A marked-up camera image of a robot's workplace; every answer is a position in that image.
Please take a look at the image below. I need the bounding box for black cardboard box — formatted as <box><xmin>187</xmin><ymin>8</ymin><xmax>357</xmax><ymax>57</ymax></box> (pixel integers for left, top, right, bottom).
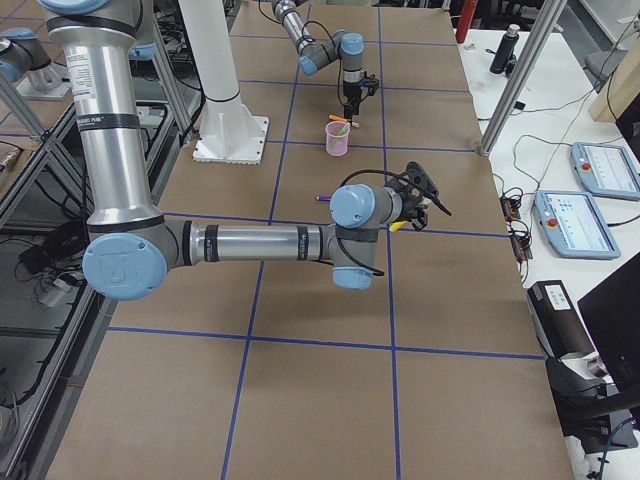
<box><xmin>526</xmin><ymin>280</ymin><xmax>596</xmax><ymax>360</ymax></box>

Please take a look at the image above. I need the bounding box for teach pendant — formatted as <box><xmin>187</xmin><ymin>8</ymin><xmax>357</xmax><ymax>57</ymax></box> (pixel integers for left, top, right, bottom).
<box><xmin>571</xmin><ymin>142</ymin><xmax>639</xmax><ymax>201</ymax></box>
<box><xmin>534</xmin><ymin>190</ymin><xmax>621</xmax><ymax>260</ymax></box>

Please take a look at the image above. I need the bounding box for black water bottle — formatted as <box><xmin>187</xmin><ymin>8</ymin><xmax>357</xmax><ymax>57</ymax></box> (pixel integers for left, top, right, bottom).
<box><xmin>489</xmin><ymin>24</ymin><xmax>520</xmax><ymax>74</ymax></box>

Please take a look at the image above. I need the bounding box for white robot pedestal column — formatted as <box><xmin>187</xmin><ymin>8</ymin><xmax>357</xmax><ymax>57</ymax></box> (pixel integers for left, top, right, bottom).
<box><xmin>179</xmin><ymin>0</ymin><xmax>269</xmax><ymax>165</ymax></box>

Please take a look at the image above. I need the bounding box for pink mesh pen holder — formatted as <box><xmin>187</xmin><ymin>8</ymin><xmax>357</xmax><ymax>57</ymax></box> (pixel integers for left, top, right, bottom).
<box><xmin>325</xmin><ymin>122</ymin><xmax>350</xmax><ymax>156</ymax></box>

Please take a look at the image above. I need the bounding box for far teach pendant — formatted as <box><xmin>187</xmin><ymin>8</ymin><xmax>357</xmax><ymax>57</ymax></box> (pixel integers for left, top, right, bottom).
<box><xmin>571</xmin><ymin>142</ymin><xmax>639</xmax><ymax>201</ymax></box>

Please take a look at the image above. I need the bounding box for black camera cable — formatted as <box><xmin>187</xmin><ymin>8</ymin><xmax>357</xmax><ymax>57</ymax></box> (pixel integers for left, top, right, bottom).
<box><xmin>312</xmin><ymin>168</ymin><xmax>454</xmax><ymax>279</ymax></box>
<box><xmin>299</xmin><ymin>19</ymin><xmax>351</xmax><ymax>101</ymax></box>

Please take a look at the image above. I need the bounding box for yellow highlighter pen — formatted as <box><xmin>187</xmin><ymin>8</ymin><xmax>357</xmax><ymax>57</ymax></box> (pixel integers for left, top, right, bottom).
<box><xmin>389</xmin><ymin>221</ymin><xmax>406</xmax><ymax>232</ymax></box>

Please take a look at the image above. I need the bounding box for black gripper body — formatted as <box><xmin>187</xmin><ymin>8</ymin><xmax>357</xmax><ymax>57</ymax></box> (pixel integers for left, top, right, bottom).
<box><xmin>342</xmin><ymin>81</ymin><xmax>361</xmax><ymax>106</ymax></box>
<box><xmin>388</xmin><ymin>180</ymin><xmax>429</xmax><ymax>223</ymax></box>

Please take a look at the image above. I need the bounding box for orange highlighter pen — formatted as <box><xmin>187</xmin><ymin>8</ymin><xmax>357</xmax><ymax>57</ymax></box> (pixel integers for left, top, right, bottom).
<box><xmin>328</xmin><ymin>115</ymin><xmax>361</xmax><ymax>129</ymax></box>

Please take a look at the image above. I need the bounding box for red cylinder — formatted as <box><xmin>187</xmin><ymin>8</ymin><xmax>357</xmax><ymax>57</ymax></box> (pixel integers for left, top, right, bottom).
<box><xmin>455</xmin><ymin>0</ymin><xmax>478</xmax><ymax>44</ymax></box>

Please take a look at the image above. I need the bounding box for aluminium frame post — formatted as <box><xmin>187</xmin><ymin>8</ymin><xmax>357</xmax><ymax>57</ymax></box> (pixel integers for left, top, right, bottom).
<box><xmin>476</xmin><ymin>0</ymin><xmax>567</xmax><ymax>157</ymax></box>

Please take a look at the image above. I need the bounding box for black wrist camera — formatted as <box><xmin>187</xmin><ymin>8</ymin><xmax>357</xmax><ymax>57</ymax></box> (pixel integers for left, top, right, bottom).
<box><xmin>403</xmin><ymin>161</ymin><xmax>439</xmax><ymax>199</ymax></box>
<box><xmin>359</xmin><ymin>71</ymin><xmax>380</xmax><ymax>97</ymax></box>

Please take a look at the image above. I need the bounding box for wooden board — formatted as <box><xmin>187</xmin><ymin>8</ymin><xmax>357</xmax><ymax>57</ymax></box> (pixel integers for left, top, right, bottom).
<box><xmin>589</xmin><ymin>40</ymin><xmax>640</xmax><ymax>123</ymax></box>

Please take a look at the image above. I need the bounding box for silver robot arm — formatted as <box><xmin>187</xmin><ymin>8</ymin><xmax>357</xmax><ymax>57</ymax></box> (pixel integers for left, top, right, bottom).
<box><xmin>38</xmin><ymin>1</ymin><xmax>451</xmax><ymax>301</ymax></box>
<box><xmin>271</xmin><ymin>0</ymin><xmax>379</xmax><ymax>121</ymax></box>

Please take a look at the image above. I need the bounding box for near teach pendant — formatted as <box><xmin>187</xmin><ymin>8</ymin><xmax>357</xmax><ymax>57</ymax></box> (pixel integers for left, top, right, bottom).
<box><xmin>534</xmin><ymin>190</ymin><xmax>621</xmax><ymax>260</ymax></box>

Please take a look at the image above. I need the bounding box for black monitor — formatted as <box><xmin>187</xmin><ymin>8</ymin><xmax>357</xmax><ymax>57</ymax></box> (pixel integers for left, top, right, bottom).
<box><xmin>578</xmin><ymin>254</ymin><xmax>639</xmax><ymax>391</ymax></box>

